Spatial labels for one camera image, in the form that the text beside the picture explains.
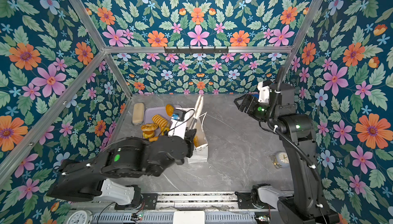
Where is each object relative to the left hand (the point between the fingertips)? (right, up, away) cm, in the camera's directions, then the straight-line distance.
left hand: (199, 132), depth 51 cm
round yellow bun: (-33, -8, +40) cm, 53 cm away
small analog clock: (+44, -20, +32) cm, 58 cm away
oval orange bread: (-24, +7, +54) cm, 59 cm away
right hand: (+16, +11, +9) cm, 21 cm away
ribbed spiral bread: (-27, -1, +48) cm, 55 cm away
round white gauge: (-54, -40, +16) cm, 70 cm away
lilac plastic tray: (-40, +5, +58) cm, 70 cm away
